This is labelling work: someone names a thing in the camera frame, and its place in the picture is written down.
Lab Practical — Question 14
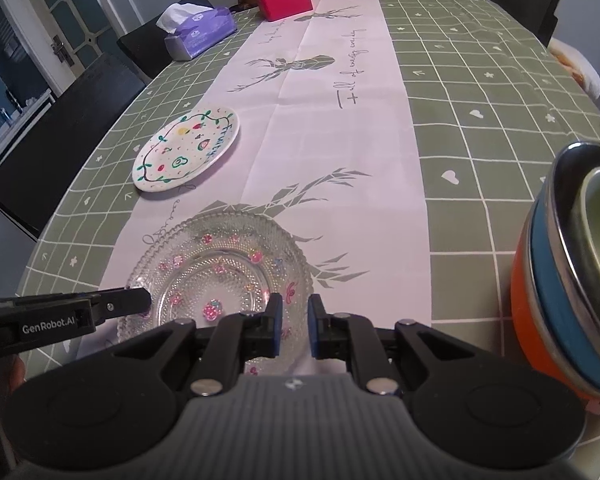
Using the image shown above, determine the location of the white fruit painted plate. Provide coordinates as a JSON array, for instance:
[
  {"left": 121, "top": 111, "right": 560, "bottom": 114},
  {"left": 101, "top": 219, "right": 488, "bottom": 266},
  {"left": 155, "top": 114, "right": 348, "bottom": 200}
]
[{"left": 132, "top": 106, "right": 241, "bottom": 195}]

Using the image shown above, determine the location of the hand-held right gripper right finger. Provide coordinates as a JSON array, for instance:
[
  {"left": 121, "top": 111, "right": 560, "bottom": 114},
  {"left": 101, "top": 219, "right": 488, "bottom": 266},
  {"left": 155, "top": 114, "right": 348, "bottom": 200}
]
[{"left": 306, "top": 293, "right": 487, "bottom": 396}]

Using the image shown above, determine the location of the white deer print table runner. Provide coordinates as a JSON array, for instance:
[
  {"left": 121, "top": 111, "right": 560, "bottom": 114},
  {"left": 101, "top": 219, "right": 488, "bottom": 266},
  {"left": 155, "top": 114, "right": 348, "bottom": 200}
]
[{"left": 100, "top": 0, "right": 433, "bottom": 361}]

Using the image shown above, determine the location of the clear glass flower plate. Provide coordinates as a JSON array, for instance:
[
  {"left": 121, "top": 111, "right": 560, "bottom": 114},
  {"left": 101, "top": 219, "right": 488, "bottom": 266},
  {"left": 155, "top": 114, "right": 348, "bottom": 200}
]
[{"left": 117, "top": 211, "right": 314, "bottom": 377}]

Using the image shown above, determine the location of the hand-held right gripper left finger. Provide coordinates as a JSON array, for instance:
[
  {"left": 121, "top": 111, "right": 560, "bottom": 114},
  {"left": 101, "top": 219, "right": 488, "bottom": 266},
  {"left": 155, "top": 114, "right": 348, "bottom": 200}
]
[{"left": 112, "top": 292, "right": 284, "bottom": 396}]

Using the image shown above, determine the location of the white orange cushion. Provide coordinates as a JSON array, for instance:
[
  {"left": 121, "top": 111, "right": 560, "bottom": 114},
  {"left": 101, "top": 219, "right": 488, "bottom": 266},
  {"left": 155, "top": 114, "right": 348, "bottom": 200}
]
[{"left": 547, "top": 36, "right": 600, "bottom": 99}]

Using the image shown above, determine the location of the blue steel bowl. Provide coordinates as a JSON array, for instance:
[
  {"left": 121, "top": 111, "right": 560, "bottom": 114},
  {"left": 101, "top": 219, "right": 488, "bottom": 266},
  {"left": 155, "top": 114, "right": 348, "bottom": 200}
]
[{"left": 527, "top": 142, "right": 600, "bottom": 396}]

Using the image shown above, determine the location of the person's left hand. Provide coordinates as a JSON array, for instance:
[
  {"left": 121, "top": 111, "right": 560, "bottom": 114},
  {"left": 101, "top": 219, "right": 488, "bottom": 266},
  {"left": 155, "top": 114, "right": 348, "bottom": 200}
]
[{"left": 0, "top": 354, "right": 27, "bottom": 399}]

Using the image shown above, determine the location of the white glass panel door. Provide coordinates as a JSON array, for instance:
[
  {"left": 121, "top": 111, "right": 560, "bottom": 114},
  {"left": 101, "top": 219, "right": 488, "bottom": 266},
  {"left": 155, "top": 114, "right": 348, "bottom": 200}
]
[{"left": 0, "top": 0, "right": 133, "bottom": 97}]

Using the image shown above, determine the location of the purple tissue box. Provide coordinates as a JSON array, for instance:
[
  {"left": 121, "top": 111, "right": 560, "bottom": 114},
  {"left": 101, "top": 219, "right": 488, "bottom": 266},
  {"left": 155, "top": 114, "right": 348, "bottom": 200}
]
[{"left": 156, "top": 3, "right": 237, "bottom": 61}]

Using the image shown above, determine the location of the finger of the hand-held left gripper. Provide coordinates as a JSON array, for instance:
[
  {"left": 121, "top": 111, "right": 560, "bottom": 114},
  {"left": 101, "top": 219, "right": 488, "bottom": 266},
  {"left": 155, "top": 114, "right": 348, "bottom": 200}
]
[{"left": 87, "top": 287, "right": 154, "bottom": 320}]

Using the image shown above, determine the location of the orange steel bowl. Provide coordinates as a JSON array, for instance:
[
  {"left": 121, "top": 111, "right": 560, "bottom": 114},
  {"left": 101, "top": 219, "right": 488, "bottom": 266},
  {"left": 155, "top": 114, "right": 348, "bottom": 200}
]
[{"left": 511, "top": 245, "right": 600, "bottom": 402}]

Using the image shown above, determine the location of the green checked tablecloth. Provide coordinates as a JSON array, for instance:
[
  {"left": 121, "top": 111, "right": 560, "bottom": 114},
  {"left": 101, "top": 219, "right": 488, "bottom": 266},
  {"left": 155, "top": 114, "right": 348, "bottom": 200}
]
[{"left": 15, "top": 0, "right": 600, "bottom": 480}]

